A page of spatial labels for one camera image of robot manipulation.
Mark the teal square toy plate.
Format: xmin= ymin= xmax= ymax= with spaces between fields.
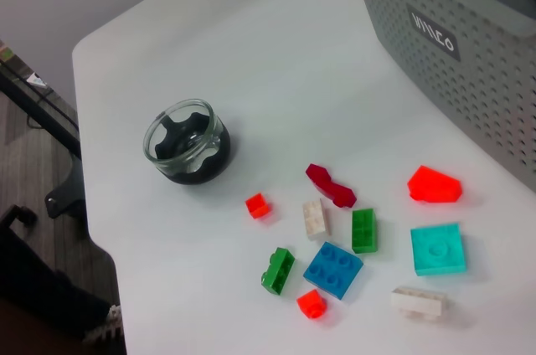
xmin=409 ymin=223 xmax=468 ymax=277

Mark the small red brick with stud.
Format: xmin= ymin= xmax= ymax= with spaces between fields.
xmin=296 ymin=288 xmax=327 ymax=321

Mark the black office chair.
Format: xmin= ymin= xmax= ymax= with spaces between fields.
xmin=0 ymin=203 xmax=38 ymax=233

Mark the glass teacup with black sleeve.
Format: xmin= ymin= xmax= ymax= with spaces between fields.
xmin=142 ymin=98 xmax=232 ymax=186

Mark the green stepped toy brick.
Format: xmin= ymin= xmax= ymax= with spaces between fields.
xmin=261 ymin=246 xmax=296 ymax=296

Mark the green rectangular toy brick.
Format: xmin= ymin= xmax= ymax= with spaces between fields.
xmin=350 ymin=207 xmax=379 ymax=255

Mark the small red cube brick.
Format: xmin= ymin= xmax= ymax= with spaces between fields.
xmin=245 ymin=192 xmax=272 ymax=220

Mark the grey-green perforated storage bin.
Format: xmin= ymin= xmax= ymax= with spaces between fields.
xmin=347 ymin=0 xmax=536 ymax=195

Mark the blue square toy brick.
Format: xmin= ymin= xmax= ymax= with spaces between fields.
xmin=302 ymin=240 xmax=364 ymax=301

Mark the dark red curved toy block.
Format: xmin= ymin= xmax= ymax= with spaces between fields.
xmin=304 ymin=162 xmax=358 ymax=209

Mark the orange-red wedge toy block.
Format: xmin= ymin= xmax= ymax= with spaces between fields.
xmin=406 ymin=165 xmax=464 ymax=204

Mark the white power strip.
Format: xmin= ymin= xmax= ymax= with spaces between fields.
xmin=25 ymin=71 xmax=48 ymax=89

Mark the white toy brick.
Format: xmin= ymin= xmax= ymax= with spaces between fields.
xmin=390 ymin=286 xmax=448 ymax=318
xmin=301 ymin=198 xmax=332 ymax=242

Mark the black metal stand frame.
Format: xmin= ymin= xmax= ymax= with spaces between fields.
xmin=0 ymin=55 xmax=85 ymax=221

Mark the white striped sneaker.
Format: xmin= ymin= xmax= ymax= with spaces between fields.
xmin=82 ymin=303 xmax=126 ymax=344

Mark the person's dark trousered leg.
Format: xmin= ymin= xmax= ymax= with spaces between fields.
xmin=0 ymin=224 xmax=112 ymax=339

